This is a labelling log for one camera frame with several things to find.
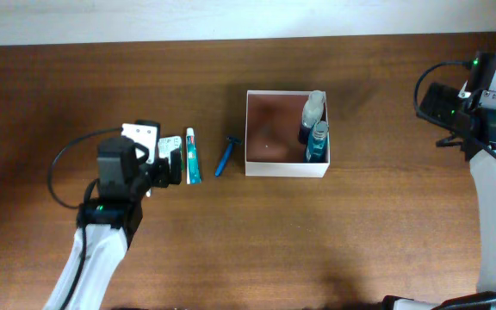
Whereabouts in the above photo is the left black cable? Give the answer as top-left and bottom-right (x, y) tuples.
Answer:
(46, 127), (124, 310)

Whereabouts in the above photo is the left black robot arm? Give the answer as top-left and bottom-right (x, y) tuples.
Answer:
(45, 120), (182, 309)

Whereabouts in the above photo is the teal mouthwash bottle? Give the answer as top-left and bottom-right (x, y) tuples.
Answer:
(305, 121), (329, 163)

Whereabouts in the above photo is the green white toothpaste tube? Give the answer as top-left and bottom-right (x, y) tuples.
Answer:
(186, 127), (202, 184)

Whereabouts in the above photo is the green white soap box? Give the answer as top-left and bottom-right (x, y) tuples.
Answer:
(158, 135), (185, 171)

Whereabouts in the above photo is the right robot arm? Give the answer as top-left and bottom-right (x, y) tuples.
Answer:
(381, 52), (496, 310)

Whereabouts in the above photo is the blue disposable razor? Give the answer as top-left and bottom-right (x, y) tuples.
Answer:
(214, 135), (242, 177)

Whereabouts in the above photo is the pink open cardboard box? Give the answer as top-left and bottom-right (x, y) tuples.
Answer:
(244, 90), (331, 178)

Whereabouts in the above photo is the dark blue clear-cap bottle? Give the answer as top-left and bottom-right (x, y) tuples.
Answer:
(298, 90), (326, 145)

